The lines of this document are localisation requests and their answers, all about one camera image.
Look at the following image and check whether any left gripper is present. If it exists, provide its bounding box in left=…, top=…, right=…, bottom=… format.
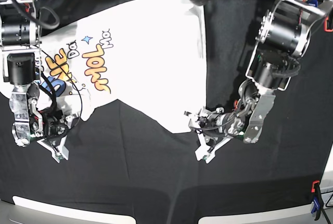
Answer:
left=184, top=107, right=245, bottom=141

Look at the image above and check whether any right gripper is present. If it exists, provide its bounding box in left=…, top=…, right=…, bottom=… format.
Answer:
left=36, top=110, right=80, bottom=143

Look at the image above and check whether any white printed t-shirt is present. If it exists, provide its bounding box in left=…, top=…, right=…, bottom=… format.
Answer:
left=0, top=0, right=209, bottom=135

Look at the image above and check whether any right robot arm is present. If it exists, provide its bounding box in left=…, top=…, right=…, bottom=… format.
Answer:
left=1, top=0, right=76, bottom=150

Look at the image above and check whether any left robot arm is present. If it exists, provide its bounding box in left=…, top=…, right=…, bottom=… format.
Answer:
left=187, top=0, right=332, bottom=149

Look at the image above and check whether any black table cloth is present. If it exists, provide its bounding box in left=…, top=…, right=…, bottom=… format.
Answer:
left=1, top=0, right=332, bottom=223

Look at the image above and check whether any orange blue clamp bottom right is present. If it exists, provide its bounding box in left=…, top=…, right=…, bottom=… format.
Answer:
left=311, top=180, right=323, bottom=221

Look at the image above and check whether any orange clamp top right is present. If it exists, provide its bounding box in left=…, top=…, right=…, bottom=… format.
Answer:
left=324, top=16, right=333, bottom=32

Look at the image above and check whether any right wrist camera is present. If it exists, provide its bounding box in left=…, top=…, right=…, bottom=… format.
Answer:
left=37, top=136, right=69, bottom=163

